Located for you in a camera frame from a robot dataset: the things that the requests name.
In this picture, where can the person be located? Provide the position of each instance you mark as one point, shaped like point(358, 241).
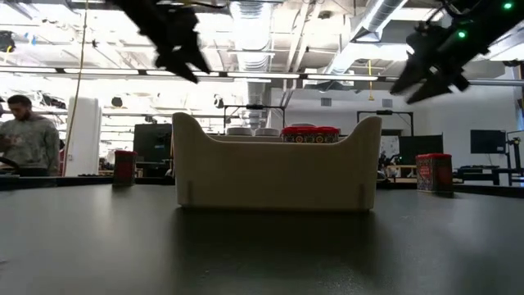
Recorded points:
point(28, 139)

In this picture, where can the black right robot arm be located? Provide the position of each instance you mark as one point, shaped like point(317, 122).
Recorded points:
point(491, 24)

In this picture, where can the black rig frame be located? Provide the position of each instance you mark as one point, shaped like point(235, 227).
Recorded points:
point(254, 107)
point(385, 112)

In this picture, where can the black desk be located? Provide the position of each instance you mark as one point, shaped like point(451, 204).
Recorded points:
point(483, 172)

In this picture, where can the black monitor green light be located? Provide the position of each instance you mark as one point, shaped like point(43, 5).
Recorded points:
point(425, 144)

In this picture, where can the red lid spice tin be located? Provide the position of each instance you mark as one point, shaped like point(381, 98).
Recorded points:
point(295, 135)
point(125, 168)
point(326, 135)
point(434, 172)

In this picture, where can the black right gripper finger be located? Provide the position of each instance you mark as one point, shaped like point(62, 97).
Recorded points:
point(411, 73)
point(432, 88)

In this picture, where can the black monitor stand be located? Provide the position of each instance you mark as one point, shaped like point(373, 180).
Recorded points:
point(516, 147)

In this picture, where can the black hanging ceiling speaker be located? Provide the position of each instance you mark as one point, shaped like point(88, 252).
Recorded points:
point(6, 41)

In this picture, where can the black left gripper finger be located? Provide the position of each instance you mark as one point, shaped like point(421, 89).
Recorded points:
point(178, 67)
point(196, 57)

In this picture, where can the black wall screen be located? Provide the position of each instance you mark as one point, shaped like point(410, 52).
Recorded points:
point(487, 141)

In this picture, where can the overhead light bar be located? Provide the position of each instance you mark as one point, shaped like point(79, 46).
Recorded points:
point(262, 75)

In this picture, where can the white plastic bin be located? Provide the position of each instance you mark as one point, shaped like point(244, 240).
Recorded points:
point(274, 176)

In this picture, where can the white room pillar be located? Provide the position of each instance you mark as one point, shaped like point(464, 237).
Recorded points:
point(84, 135)

